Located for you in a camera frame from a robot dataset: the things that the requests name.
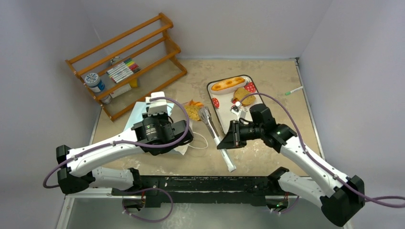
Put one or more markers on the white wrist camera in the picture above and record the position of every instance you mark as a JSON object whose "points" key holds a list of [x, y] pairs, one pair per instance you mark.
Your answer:
{"points": [[238, 110], [156, 106]]}

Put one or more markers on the orange fake pastry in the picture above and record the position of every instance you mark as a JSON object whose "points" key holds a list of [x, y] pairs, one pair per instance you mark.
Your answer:
{"points": [[195, 103]]}

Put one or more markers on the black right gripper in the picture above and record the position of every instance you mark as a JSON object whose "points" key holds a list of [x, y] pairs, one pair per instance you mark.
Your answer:
{"points": [[236, 133]]}

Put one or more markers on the orange wooden shelf rack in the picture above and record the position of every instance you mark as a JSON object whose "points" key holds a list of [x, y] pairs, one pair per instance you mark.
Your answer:
{"points": [[152, 49]]}

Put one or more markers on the light blue paper bag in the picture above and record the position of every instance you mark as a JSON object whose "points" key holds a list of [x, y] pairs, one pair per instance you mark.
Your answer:
{"points": [[136, 116]]}

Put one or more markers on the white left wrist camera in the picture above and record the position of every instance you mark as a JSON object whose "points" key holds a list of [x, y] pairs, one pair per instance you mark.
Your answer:
{"points": [[156, 106]]}

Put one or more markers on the round brown bread slice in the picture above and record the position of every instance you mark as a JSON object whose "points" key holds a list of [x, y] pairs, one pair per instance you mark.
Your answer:
{"points": [[244, 96]]}

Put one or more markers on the small clear bottle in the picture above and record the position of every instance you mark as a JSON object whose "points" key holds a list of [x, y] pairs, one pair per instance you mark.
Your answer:
{"points": [[106, 100]]}

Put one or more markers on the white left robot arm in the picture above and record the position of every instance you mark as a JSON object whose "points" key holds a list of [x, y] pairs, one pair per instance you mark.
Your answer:
{"points": [[83, 167]]}

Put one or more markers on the long fake bread loaf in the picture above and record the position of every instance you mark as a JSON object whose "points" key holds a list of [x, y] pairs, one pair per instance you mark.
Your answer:
{"points": [[226, 85]]}

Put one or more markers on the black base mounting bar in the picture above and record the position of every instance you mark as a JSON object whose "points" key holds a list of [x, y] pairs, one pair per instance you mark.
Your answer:
{"points": [[255, 191]]}

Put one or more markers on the white strawberry tray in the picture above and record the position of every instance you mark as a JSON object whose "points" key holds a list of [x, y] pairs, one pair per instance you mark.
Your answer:
{"points": [[222, 103]]}

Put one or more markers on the aluminium rail frame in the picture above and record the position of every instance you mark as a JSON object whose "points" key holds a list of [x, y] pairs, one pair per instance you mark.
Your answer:
{"points": [[97, 208]]}

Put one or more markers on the small white box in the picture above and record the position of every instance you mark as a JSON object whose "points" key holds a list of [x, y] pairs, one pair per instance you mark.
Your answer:
{"points": [[120, 91]]}

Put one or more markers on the green capped marker pen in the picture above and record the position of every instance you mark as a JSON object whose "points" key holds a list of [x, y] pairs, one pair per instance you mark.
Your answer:
{"points": [[294, 90]]}

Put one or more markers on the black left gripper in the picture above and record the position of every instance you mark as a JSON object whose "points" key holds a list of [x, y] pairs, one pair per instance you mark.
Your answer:
{"points": [[164, 116]]}

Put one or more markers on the yellow sponge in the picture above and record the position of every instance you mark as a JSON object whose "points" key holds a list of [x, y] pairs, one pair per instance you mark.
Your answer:
{"points": [[133, 83]]}

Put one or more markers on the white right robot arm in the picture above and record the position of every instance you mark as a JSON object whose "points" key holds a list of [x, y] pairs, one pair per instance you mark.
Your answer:
{"points": [[336, 194]]}

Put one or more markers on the pack of coloured markers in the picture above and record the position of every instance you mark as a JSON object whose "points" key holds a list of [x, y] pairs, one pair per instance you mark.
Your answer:
{"points": [[123, 70]]}

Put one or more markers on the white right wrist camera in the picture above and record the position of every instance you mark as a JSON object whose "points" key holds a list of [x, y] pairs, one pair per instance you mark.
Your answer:
{"points": [[238, 110]]}

